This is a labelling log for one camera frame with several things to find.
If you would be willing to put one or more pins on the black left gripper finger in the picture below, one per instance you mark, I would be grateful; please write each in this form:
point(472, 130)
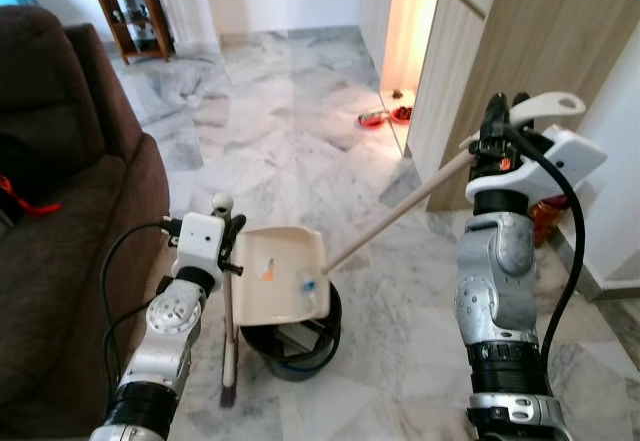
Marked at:
point(239, 229)
point(226, 234)

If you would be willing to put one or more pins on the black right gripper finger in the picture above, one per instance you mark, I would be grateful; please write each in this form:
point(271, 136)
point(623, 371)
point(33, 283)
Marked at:
point(491, 116)
point(511, 116)

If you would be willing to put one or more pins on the light wood-panel wardrobe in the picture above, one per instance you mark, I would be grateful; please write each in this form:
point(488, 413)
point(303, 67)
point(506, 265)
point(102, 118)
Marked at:
point(520, 61)

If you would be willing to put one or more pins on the red bottle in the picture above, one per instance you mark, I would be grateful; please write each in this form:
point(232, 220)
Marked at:
point(548, 221)

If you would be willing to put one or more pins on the red pet bowl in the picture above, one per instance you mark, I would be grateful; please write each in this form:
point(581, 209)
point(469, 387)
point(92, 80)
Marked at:
point(402, 114)

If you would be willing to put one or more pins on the black round bin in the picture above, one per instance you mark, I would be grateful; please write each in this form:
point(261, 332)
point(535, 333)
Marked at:
point(300, 356)

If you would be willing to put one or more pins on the dark brown sofa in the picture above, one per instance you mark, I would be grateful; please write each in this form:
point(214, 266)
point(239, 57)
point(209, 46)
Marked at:
point(70, 261)

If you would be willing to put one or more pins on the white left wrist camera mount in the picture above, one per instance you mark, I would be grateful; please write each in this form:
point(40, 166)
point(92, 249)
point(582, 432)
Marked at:
point(198, 241)

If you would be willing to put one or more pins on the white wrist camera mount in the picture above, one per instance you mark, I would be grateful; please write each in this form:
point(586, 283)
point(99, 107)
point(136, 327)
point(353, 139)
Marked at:
point(198, 241)
point(575, 161)

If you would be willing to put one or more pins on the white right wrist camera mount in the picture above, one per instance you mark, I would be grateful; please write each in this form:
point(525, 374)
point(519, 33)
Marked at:
point(575, 161)

